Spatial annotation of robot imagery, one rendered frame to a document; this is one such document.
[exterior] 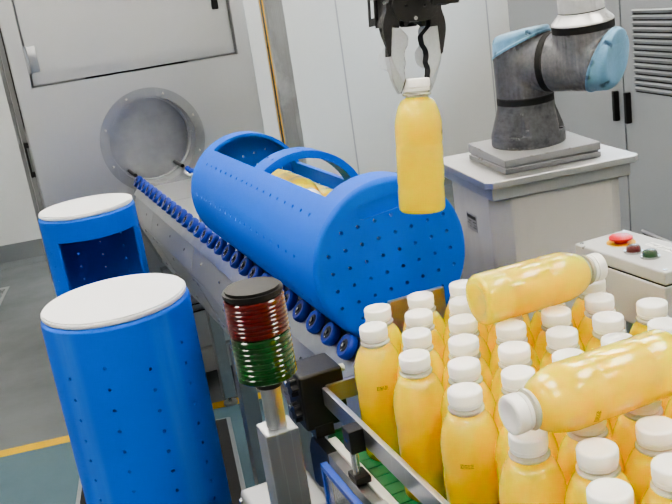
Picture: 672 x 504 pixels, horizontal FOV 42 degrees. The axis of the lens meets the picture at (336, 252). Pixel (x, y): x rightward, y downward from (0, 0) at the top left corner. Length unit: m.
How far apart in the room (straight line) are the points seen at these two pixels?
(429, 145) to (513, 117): 0.57
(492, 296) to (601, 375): 0.29
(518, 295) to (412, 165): 0.25
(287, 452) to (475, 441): 0.21
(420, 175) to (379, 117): 5.45
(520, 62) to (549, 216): 0.31
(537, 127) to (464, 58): 5.09
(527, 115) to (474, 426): 0.93
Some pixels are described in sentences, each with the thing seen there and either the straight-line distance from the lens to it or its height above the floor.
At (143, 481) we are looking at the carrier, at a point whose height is 0.71.
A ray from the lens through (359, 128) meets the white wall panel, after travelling 6.67.
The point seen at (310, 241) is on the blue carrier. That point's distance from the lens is 1.43.
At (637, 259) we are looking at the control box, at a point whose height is 1.10.
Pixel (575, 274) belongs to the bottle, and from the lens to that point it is 1.19.
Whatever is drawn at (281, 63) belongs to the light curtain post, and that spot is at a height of 1.34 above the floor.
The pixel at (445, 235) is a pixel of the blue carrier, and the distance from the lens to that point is 1.50.
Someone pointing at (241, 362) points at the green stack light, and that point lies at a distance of 0.90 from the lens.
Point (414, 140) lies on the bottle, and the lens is 1.25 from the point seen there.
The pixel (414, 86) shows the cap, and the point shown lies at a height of 1.39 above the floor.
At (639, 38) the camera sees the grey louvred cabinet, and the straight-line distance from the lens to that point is 3.49.
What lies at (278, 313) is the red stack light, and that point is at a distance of 0.88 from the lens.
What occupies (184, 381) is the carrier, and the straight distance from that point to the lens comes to 1.69.
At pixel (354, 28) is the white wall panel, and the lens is 6.61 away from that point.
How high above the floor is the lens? 1.53
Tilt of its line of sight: 16 degrees down
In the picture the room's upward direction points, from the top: 9 degrees counter-clockwise
